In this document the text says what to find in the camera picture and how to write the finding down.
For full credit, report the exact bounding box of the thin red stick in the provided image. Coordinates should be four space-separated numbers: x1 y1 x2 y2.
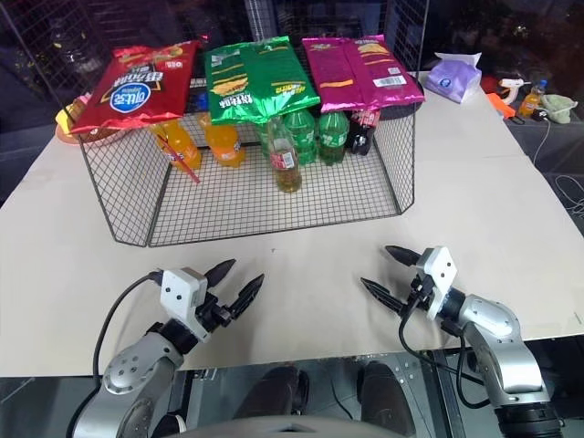
154 131 202 186

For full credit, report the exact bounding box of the thin white cable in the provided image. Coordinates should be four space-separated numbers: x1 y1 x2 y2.
531 119 584 215

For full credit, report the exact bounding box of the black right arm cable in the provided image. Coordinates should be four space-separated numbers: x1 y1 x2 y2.
398 296 480 410

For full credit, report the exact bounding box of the black wire grid panel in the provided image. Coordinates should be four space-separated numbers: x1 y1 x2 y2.
244 0 430 74
0 0 115 92

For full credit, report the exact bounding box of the small blue object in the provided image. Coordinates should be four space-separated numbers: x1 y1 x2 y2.
189 89 211 113

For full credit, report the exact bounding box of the magenta chip bag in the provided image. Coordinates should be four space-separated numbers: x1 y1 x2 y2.
300 34 423 114

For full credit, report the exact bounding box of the pink plate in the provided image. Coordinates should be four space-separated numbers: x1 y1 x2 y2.
54 93 133 147

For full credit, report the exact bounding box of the dark rounded shape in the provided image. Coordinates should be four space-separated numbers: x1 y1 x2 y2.
230 364 311 423
358 360 416 437

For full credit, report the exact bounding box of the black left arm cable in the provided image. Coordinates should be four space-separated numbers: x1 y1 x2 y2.
92 269 164 382

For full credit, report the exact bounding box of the orange soda plastic bottle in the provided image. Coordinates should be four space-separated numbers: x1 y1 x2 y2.
152 119 203 172
198 113 247 169

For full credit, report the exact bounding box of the dark cola plastic bottle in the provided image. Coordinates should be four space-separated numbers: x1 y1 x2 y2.
347 109 381 157

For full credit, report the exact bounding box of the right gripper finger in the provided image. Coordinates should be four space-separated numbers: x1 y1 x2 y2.
360 276 407 315
384 245 419 268

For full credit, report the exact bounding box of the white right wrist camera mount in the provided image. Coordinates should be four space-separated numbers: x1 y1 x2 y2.
417 245 459 321

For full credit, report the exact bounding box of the glass bottle with yellow drink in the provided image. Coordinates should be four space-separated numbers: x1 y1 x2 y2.
266 116 305 194

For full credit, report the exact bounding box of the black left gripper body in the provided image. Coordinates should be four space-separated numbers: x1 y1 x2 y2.
194 291 243 330

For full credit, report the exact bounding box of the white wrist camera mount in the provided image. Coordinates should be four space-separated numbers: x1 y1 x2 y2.
417 245 459 321
160 267 215 343

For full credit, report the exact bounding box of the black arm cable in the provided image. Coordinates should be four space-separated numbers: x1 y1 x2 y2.
92 269 164 382
398 296 480 410

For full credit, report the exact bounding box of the red chip bag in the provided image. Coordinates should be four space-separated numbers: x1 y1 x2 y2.
68 39 203 134

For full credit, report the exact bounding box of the purple tissue pack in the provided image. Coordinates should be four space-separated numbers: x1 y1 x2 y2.
426 51 484 105

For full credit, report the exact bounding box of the small orange drink bottle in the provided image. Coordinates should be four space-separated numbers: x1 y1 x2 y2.
517 79 548 118

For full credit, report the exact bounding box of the orange plastic object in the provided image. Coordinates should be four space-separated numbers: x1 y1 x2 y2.
485 92 515 119

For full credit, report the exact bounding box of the green crumpled cloth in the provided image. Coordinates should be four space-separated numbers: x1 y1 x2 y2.
540 94 579 124

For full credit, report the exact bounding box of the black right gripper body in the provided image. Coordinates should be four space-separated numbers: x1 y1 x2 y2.
400 272 438 317

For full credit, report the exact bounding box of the green chip bag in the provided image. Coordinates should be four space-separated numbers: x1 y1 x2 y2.
203 35 321 127

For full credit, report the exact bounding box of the white glue gun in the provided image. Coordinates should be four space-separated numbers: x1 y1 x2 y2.
497 78 533 105

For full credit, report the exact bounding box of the black wire mesh shelf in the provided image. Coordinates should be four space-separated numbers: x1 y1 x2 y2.
75 75 428 248

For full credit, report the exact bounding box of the beige paper table cover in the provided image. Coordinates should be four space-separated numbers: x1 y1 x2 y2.
0 70 584 380

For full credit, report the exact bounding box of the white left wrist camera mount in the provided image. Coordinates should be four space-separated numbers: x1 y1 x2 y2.
160 267 215 343

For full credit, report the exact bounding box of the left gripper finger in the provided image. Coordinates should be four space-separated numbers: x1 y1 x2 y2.
227 273 266 320
203 258 237 290

